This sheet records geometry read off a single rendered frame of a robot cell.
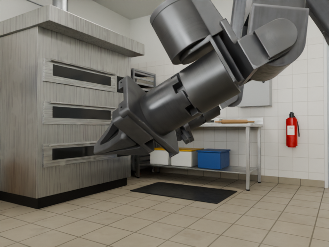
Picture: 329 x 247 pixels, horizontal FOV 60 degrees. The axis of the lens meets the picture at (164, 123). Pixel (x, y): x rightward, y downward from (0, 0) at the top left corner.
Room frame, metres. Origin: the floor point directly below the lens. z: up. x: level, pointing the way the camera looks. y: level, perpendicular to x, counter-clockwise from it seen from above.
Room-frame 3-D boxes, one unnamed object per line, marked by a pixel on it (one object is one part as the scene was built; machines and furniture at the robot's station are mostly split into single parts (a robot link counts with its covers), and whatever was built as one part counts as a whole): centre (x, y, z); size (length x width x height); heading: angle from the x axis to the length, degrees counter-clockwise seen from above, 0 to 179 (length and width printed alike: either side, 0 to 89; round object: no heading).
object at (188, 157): (4.57, -0.37, 0.36); 0.46 x 0.38 x 0.26; 148
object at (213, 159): (4.34, -0.75, 0.36); 0.46 x 0.38 x 0.26; 150
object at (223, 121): (4.05, -0.99, 0.91); 0.56 x 0.06 x 0.06; 87
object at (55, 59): (3.68, 1.20, 1.00); 1.56 x 1.20 x 2.01; 148
